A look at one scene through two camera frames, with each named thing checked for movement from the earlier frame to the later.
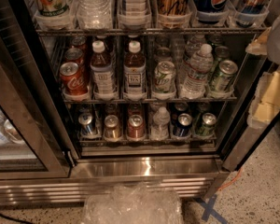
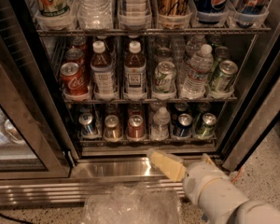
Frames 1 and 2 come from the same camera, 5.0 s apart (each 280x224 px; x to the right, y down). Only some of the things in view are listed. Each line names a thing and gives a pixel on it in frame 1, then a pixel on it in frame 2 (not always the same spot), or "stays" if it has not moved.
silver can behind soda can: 162,54 stays
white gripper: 279,39 → 198,178
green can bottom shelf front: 206,129 stays
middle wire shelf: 149,101 stays
